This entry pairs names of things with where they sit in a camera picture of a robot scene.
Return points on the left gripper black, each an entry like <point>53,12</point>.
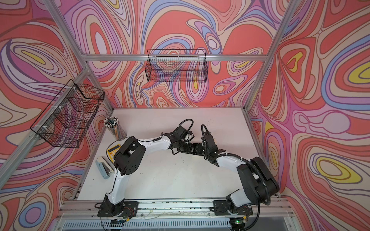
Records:
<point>190,149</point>

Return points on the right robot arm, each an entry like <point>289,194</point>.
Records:
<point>258,184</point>

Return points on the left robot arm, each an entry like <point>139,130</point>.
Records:
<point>129,157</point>

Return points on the cup of coloured pencils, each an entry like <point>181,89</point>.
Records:
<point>113,125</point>

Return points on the yellow calculator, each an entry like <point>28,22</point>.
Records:
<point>112,151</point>

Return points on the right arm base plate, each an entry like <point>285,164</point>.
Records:
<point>227,208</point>

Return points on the back wire basket black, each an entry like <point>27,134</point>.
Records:
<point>177,65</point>

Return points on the wire basket black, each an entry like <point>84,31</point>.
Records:
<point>177,65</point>
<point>69,119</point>

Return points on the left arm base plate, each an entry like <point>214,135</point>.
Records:
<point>123,209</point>

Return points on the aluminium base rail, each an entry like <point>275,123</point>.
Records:
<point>185,214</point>

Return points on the left wire basket black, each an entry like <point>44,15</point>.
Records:
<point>69,119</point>

